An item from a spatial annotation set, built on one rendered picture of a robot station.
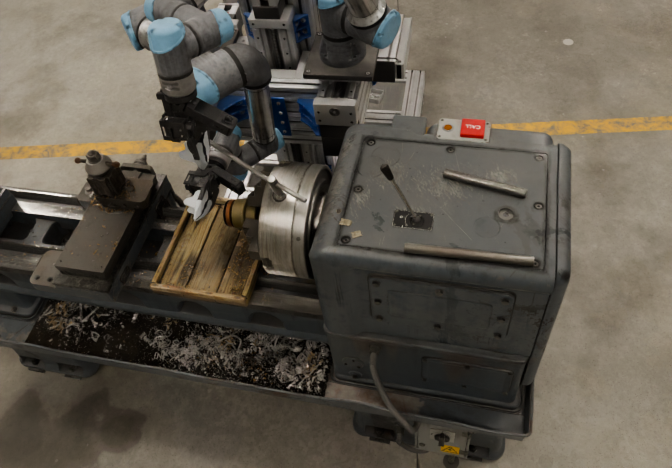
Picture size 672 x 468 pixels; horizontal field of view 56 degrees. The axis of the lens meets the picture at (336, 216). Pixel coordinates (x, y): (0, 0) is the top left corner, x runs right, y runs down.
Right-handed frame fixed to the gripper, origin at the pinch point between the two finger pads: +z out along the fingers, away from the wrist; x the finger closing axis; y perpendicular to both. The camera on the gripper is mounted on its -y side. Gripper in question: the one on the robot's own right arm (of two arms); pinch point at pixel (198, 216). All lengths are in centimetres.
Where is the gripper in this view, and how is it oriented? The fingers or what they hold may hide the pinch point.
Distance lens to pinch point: 182.2
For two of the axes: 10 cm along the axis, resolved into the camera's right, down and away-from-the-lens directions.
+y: -9.7, -1.0, 2.2
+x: -1.1, -6.2, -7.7
